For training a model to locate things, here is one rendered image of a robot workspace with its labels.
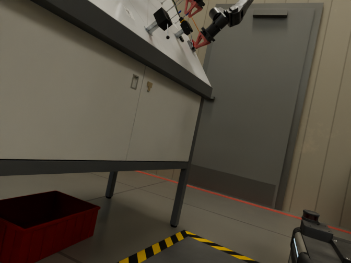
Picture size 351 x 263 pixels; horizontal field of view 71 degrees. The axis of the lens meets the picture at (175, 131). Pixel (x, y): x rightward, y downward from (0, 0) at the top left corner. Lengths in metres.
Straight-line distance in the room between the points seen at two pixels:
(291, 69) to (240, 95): 0.58
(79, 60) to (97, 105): 0.15
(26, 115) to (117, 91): 0.33
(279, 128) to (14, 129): 2.44
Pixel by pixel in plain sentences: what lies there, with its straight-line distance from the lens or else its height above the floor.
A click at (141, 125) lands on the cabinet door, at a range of 1.05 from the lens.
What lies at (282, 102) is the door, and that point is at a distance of 2.82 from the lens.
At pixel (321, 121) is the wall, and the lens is 2.87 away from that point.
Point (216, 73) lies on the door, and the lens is 2.98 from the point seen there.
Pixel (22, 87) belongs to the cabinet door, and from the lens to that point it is 0.74.
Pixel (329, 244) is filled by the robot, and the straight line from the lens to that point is 1.26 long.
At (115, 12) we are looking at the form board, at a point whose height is 0.90.
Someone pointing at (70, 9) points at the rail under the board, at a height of 0.81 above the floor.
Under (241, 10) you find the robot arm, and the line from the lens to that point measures 1.40.
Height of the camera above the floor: 0.55
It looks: level
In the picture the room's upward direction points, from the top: 12 degrees clockwise
